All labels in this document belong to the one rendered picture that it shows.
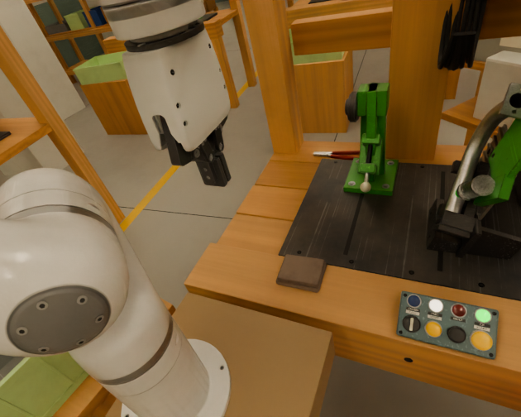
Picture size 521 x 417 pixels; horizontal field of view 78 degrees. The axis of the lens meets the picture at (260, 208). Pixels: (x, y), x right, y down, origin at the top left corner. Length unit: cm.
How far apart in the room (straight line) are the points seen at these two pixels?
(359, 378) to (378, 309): 92
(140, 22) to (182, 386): 46
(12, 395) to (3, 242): 62
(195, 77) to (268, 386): 49
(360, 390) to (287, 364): 99
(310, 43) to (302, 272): 69
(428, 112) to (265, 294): 66
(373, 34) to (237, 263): 72
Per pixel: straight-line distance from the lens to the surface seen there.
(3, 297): 30
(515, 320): 76
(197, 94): 34
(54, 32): 735
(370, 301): 72
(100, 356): 44
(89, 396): 95
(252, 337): 66
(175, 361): 51
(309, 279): 72
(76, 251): 30
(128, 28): 32
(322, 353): 63
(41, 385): 91
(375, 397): 159
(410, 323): 66
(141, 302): 44
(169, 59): 32
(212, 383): 63
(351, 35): 107
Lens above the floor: 151
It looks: 40 degrees down
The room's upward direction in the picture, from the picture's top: 15 degrees counter-clockwise
